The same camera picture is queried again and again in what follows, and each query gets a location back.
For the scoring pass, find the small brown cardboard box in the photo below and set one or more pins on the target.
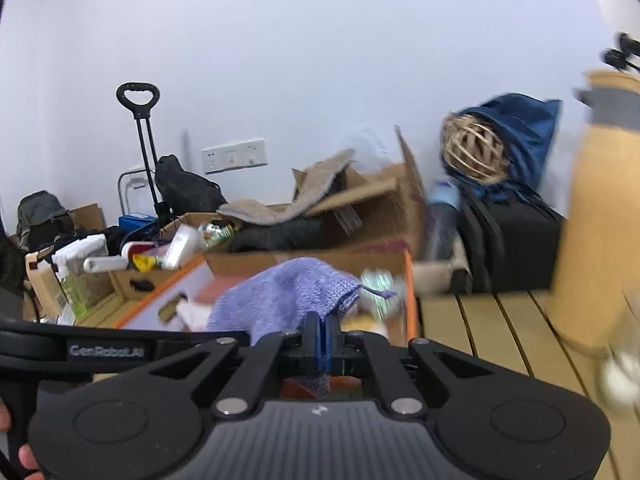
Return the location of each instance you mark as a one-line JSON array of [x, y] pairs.
[[90, 217]]

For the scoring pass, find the white plastic jar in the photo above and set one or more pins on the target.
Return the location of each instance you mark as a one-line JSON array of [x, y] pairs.
[[182, 247]]

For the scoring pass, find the beige fleece cloth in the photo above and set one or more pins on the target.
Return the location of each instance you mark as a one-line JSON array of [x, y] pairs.
[[255, 211]]

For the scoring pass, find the blue box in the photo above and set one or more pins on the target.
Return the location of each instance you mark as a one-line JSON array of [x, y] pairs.
[[137, 224]]

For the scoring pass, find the green plastic bag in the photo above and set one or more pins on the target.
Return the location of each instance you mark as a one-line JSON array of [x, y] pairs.
[[82, 292]]

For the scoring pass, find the purple knit cloth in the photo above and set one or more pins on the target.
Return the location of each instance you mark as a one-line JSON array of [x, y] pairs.
[[280, 295]]

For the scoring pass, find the cluttered cardboard box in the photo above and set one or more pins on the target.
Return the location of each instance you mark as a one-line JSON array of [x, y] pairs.
[[165, 275]]

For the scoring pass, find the white wall socket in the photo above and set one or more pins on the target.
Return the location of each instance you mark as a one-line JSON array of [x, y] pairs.
[[235, 155]]

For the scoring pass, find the large brown cardboard box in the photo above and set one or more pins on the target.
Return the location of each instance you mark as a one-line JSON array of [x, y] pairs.
[[380, 220]]

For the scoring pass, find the person's left hand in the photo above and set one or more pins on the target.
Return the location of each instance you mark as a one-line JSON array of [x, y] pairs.
[[29, 457]]

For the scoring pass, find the green label bottle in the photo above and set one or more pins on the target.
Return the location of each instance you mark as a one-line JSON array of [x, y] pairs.
[[217, 232]]

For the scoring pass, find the black suitcase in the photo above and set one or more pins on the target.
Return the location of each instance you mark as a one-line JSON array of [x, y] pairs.
[[525, 245]]

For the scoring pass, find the yellow packet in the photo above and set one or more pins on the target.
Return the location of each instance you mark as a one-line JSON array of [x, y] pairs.
[[145, 263]]

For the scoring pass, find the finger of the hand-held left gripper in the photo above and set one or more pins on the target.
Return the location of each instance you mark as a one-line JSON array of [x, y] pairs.
[[190, 337]]

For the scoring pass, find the white red plastic scoop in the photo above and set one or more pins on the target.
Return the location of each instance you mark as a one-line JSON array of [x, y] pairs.
[[140, 249]]

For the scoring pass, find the wooden crate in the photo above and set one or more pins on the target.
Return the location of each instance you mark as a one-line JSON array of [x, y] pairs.
[[42, 285]]

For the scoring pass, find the black cloth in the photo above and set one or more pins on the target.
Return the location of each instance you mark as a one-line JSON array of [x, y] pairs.
[[285, 235]]

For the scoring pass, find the black bag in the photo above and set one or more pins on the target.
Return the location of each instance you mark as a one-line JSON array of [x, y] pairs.
[[185, 190]]

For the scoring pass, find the orange-edged cardboard box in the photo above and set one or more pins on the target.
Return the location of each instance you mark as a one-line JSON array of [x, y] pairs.
[[200, 275]]

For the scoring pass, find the blue cloth bag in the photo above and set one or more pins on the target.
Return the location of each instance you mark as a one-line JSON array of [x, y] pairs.
[[530, 130]]

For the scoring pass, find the black tripod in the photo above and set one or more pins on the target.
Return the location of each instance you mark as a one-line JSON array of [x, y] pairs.
[[620, 55]]

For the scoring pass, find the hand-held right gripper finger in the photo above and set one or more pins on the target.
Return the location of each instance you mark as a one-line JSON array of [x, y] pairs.
[[329, 350], [320, 350]]

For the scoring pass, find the wicker ball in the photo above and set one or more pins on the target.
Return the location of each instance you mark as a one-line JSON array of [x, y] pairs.
[[475, 150]]

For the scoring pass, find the black fabric bundle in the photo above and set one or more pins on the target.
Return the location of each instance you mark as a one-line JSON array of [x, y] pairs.
[[115, 240]]

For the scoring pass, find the white metal frame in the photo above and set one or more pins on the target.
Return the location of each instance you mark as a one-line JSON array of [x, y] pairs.
[[121, 185]]

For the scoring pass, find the clear water bottle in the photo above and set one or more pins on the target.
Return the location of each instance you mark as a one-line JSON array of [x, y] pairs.
[[442, 225]]

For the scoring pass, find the white blurred object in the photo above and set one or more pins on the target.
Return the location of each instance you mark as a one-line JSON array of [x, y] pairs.
[[622, 380]]

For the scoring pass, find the yellow thermos bottle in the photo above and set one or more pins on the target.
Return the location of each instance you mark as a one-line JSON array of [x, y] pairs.
[[595, 210]]

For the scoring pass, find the grey backpack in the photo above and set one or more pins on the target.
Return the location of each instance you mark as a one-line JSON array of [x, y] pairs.
[[42, 210]]

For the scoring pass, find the beige canvas bag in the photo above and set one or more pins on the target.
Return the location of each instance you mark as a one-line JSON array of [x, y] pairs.
[[440, 275]]

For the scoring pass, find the shiny holographic packet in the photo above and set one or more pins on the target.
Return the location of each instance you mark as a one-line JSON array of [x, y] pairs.
[[380, 290]]

